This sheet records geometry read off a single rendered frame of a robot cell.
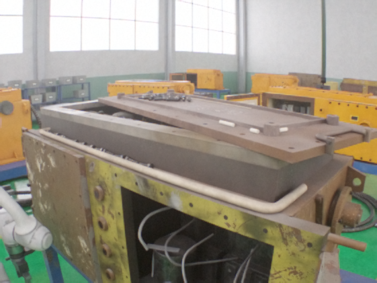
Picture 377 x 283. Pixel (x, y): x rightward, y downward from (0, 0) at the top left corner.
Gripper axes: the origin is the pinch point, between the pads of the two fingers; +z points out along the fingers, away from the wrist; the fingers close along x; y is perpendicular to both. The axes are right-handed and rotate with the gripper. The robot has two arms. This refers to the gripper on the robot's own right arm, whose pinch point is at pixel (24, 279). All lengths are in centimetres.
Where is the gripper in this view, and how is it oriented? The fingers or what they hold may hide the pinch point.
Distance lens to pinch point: 162.6
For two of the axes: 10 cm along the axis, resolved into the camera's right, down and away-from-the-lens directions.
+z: 0.0, 9.7, 2.4
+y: -6.6, 1.8, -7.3
